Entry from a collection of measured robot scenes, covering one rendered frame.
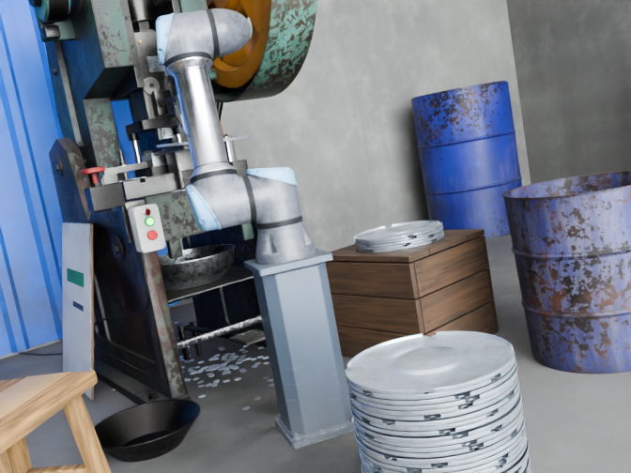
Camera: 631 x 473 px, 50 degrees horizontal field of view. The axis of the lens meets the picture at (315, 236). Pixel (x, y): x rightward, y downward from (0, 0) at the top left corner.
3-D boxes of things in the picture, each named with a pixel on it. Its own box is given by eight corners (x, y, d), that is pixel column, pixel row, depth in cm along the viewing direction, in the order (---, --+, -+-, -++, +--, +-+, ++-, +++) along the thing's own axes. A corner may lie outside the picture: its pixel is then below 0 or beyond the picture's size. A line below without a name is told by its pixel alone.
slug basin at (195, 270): (257, 272, 238) (252, 245, 237) (166, 298, 220) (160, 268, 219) (215, 267, 267) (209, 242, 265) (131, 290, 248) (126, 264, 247)
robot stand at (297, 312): (363, 428, 171) (332, 252, 165) (293, 450, 166) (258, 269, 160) (339, 404, 189) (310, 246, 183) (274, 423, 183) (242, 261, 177)
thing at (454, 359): (506, 328, 129) (505, 323, 129) (524, 385, 101) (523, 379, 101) (356, 344, 135) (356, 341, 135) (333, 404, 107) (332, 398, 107)
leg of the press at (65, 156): (193, 404, 210) (131, 111, 198) (158, 418, 203) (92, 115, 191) (103, 357, 286) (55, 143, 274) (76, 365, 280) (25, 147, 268)
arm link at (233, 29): (257, 2, 166) (226, 10, 211) (213, 7, 163) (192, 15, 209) (265, 51, 169) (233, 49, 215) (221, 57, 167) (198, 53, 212)
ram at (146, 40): (194, 112, 229) (176, 22, 225) (152, 117, 221) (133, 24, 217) (175, 118, 244) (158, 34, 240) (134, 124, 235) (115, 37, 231)
